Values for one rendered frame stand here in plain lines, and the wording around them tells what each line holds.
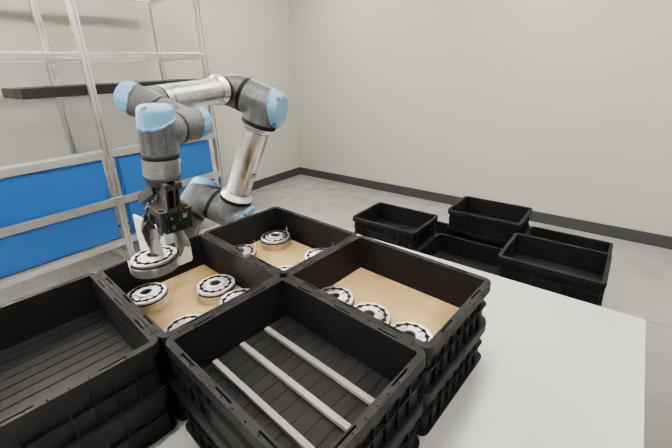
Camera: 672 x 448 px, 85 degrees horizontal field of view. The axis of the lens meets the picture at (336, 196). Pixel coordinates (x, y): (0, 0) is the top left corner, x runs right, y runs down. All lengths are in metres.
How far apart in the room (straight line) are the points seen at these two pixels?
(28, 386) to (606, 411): 1.19
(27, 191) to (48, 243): 0.34
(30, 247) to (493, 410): 2.58
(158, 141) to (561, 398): 1.03
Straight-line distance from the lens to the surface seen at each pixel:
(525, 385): 1.06
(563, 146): 3.67
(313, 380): 0.82
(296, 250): 1.27
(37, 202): 2.81
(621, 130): 3.61
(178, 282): 1.20
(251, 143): 1.26
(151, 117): 0.83
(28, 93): 2.77
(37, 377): 1.04
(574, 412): 1.04
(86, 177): 2.85
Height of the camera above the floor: 1.41
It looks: 19 degrees down
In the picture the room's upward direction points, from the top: 2 degrees counter-clockwise
